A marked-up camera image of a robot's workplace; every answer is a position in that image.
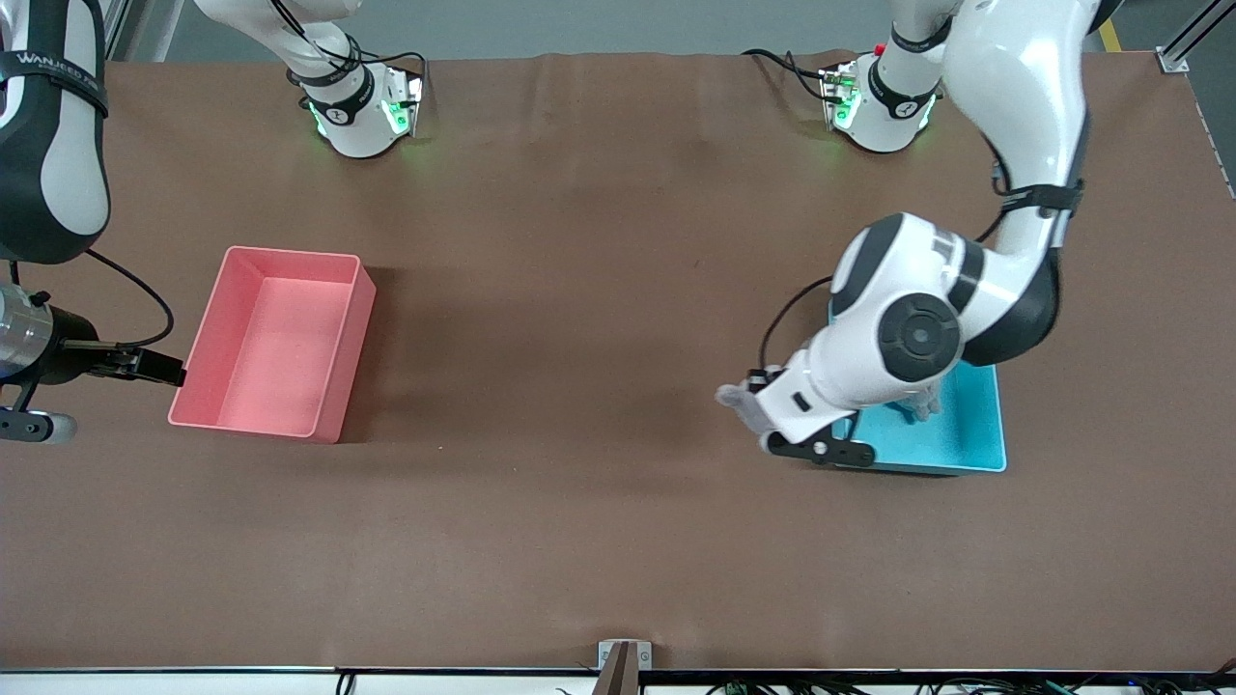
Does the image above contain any grey plush toy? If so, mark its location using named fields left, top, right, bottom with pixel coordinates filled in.
left=893, top=384, right=944, bottom=426
left=715, top=381, right=766, bottom=433

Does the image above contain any left arm base connector plate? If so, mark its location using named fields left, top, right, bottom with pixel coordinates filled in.
left=819, top=63, right=860, bottom=131

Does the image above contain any right arm base connector plate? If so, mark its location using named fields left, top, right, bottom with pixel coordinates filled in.
left=381, top=66, right=426, bottom=138

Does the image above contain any pink plastic box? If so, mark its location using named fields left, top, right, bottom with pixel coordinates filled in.
left=167, top=246, right=378, bottom=445

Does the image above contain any blue plastic box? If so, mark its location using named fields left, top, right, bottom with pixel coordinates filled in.
left=829, top=299, right=1008, bottom=476

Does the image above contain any brown table mat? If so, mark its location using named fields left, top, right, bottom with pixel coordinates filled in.
left=0, top=50, right=1236, bottom=672

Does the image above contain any grey metal bracket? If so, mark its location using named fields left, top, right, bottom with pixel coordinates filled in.
left=598, top=640, right=653, bottom=672

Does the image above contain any upright aluminium frame profile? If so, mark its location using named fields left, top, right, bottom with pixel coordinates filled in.
left=101, top=0, right=136, bottom=61

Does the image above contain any black left base cable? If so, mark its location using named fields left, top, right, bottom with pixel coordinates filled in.
left=742, top=48, right=833, bottom=102

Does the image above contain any black base cable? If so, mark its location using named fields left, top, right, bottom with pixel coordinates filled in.
left=742, top=48, right=833, bottom=102
left=359, top=46, right=429, bottom=102

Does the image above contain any brown post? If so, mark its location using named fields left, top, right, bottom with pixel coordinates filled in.
left=591, top=642, right=640, bottom=695

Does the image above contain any black right base cable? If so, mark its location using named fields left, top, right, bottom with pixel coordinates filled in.
left=359, top=46, right=429, bottom=102

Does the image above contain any aluminium frame profile with foot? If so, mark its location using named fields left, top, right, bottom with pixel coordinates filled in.
left=1159, top=0, right=1236, bottom=74

